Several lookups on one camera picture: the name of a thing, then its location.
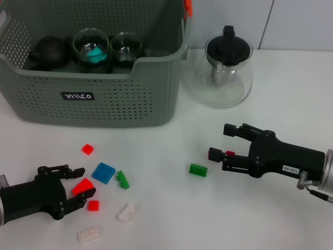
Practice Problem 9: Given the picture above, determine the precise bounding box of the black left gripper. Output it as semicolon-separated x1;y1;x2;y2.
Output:
0;164;97;224

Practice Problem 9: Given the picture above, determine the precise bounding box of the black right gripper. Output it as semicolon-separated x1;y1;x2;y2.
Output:
208;122;327;182

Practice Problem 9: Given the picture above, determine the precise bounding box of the bright red wedge brick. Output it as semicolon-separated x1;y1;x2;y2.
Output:
72;178;94;196

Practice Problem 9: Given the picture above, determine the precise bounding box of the small red square brick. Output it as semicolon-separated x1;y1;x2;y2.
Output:
87;199;101;212

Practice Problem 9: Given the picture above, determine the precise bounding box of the small red sloped brick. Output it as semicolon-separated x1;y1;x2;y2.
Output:
81;143;94;156

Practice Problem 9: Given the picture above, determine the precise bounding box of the green stepped toy brick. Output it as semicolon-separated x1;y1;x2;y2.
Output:
116;170;130;190

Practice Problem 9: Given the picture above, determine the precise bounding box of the white rectangular toy brick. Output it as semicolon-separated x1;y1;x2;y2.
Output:
77;226;103;244

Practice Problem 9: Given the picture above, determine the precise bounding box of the glass teacup with black sleeve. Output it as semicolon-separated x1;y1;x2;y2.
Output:
72;28;114;74
110;31;143;69

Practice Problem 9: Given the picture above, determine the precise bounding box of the teal toy brick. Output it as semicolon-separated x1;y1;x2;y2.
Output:
87;46;108;64

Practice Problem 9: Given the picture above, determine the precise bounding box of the grey-green perforated storage bin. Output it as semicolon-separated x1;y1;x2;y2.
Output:
0;0;193;129

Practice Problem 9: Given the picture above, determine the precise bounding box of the long dark red brick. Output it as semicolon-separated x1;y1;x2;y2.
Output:
208;150;236;158

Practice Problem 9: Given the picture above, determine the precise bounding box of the blue flat toy brick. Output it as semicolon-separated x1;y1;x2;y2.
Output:
91;162;116;185

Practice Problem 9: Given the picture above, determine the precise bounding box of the green rectangular toy brick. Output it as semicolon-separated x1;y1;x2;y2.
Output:
189;163;208;178

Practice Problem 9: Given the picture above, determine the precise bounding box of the clear glass teapot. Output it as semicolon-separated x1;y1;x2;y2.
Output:
194;32;254;108

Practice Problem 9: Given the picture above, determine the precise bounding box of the clear white toy brick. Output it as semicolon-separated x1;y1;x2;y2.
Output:
115;203;138;222

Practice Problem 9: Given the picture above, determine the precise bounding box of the black teapot lid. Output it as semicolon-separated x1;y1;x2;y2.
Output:
207;25;250;66

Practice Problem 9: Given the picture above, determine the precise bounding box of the dark clay teapot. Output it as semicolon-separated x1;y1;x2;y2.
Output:
28;35;71;71

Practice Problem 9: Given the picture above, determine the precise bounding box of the right arm silver plug cable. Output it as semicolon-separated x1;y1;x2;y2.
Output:
296;171;333;204

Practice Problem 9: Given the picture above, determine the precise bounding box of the orange bin handle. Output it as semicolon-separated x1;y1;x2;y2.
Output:
184;0;194;19

